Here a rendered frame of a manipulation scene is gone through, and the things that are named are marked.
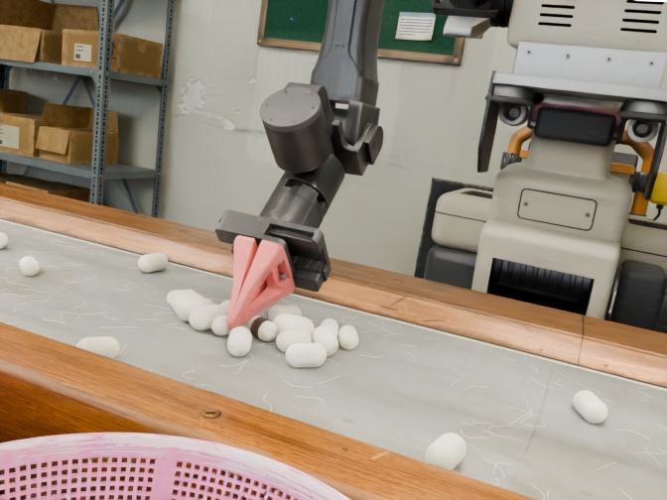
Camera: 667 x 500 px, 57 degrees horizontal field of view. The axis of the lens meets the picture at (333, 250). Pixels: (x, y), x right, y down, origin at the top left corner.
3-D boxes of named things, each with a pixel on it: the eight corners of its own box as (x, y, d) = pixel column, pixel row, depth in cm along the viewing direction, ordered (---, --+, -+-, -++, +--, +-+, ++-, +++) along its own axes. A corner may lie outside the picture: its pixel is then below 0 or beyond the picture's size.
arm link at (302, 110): (385, 142, 68) (315, 132, 71) (373, 52, 59) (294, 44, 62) (344, 221, 62) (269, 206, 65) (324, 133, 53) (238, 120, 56)
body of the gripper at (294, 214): (314, 244, 54) (343, 186, 58) (213, 222, 57) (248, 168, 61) (325, 287, 59) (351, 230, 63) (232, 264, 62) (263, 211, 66)
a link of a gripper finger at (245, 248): (272, 318, 50) (316, 232, 55) (196, 298, 52) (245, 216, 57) (288, 359, 55) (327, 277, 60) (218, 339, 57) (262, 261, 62)
